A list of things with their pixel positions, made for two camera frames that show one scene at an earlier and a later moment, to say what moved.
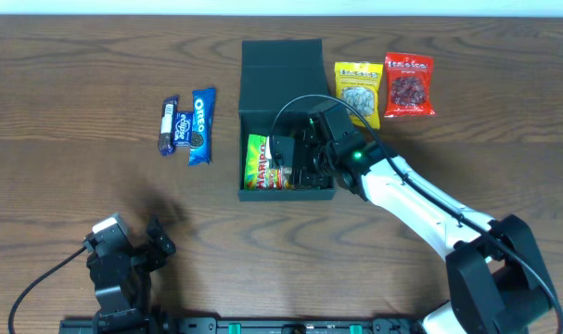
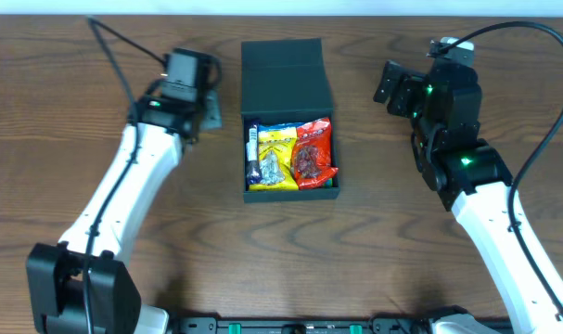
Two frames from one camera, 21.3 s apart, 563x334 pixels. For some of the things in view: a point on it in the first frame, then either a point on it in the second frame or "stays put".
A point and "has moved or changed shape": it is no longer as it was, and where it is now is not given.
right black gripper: [302, 158] to [403, 93]
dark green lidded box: [276, 79] stays put
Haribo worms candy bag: [260, 173] has moved or changed shape
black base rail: [240, 326] stays put
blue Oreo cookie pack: [203, 115] to [277, 126]
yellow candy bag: [360, 84] to [275, 155]
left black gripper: [147, 250] to [211, 111]
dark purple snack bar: [166, 138] has moved or changed shape
